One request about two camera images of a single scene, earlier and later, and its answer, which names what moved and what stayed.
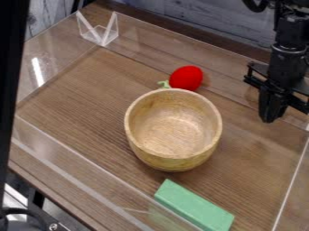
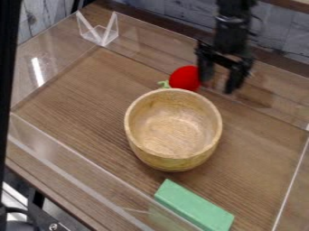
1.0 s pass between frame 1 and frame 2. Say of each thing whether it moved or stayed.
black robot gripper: moved
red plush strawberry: stayed
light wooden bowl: stayed
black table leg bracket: stayed
